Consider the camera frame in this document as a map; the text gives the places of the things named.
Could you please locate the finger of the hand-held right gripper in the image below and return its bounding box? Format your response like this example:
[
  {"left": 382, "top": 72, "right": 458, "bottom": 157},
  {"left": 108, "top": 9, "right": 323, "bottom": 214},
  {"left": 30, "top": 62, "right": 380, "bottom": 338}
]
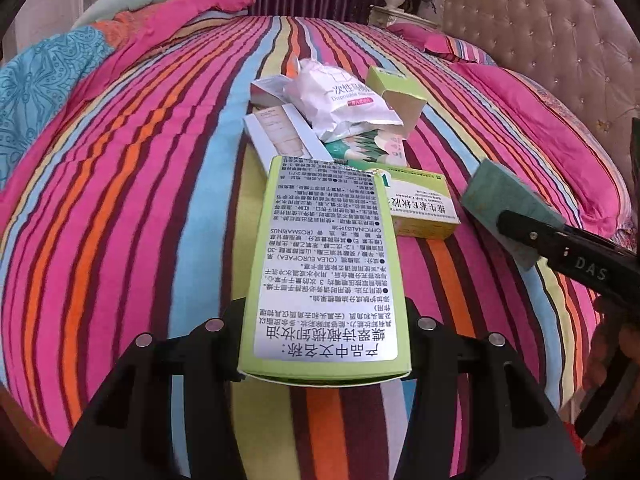
[{"left": 496, "top": 210, "right": 571, "bottom": 264}]

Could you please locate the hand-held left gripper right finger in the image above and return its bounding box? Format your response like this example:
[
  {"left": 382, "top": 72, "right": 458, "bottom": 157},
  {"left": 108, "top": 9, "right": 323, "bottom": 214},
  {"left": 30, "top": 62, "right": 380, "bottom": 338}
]
[{"left": 395, "top": 298, "right": 587, "bottom": 480}]

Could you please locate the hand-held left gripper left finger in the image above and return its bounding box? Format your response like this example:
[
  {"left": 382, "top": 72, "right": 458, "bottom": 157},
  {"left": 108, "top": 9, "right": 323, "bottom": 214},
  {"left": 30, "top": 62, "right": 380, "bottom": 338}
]
[{"left": 54, "top": 298, "right": 249, "bottom": 480}]

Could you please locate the teal box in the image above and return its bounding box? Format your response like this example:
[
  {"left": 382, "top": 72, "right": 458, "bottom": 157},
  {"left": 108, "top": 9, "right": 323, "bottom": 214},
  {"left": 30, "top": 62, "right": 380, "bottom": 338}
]
[{"left": 459, "top": 159, "right": 567, "bottom": 272}]

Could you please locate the tall green labelled box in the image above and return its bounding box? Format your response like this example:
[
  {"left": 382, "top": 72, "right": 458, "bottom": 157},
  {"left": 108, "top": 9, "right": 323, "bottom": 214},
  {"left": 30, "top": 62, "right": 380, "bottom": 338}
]
[{"left": 236, "top": 156, "right": 412, "bottom": 386}]

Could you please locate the lime green box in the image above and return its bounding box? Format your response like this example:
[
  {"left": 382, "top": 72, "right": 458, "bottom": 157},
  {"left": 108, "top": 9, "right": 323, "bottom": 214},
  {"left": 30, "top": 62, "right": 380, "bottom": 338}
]
[{"left": 365, "top": 66, "right": 427, "bottom": 142}]

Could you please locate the white plastic packet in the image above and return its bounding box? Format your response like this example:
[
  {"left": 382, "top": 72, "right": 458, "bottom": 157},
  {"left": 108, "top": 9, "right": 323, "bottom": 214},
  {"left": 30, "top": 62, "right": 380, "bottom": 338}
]
[{"left": 283, "top": 58, "right": 404, "bottom": 144}]

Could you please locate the person's right forearm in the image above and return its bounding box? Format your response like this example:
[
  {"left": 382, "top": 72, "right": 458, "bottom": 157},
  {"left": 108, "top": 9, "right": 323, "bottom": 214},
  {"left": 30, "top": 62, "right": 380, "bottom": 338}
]
[{"left": 585, "top": 332, "right": 640, "bottom": 413}]

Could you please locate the person's right hand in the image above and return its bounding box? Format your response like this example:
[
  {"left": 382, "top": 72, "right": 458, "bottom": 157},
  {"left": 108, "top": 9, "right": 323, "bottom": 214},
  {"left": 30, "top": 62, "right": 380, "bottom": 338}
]
[{"left": 592, "top": 296, "right": 640, "bottom": 363}]

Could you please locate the yellow green medicine box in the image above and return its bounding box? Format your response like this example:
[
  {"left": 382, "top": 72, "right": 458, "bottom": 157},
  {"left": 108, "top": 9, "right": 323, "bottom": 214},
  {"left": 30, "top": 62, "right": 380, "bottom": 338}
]
[{"left": 382, "top": 170, "right": 459, "bottom": 239}]

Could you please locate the striped bed sheet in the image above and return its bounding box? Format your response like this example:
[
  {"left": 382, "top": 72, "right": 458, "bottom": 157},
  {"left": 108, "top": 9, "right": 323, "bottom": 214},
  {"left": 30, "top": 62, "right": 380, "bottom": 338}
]
[{"left": 0, "top": 14, "right": 633, "bottom": 480}]

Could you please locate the green printed packet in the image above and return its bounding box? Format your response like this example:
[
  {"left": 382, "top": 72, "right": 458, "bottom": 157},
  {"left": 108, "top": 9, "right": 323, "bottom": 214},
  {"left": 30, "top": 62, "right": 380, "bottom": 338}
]
[{"left": 322, "top": 129, "right": 410, "bottom": 168}]

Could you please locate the pink striped pillow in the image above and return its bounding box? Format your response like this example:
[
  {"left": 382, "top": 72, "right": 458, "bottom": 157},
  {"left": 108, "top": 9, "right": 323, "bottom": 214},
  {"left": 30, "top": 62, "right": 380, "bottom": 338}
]
[{"left": 387, "top": 22, "right": 497, "bottom": 67}]

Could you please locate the tufted beige headboard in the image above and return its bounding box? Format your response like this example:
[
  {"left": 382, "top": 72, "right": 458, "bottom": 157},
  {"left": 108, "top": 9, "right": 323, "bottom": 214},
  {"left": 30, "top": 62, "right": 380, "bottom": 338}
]
[{"left": 442, "top": 0, "right": 640, "bottom": 221}]

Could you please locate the white beige flat box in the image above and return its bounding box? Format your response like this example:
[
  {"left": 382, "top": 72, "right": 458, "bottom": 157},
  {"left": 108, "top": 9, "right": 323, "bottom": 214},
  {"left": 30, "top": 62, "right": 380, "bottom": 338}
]
[{"left": 243, "top": 103, "right": 335, "bottom": 181}]

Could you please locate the blue patterned quilt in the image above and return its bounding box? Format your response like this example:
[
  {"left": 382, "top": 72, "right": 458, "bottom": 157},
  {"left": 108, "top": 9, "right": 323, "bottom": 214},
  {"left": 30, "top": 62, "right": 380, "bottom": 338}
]
[{"left": 0, "top": 25, "right": 117, "bottom": 191}]

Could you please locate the pale green pillow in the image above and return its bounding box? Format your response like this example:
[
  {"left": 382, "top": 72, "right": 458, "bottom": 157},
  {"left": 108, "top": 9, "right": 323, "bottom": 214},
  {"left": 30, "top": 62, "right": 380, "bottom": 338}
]
[{"left": 70, "top": 0, "right": 197, "bottom": 31}]

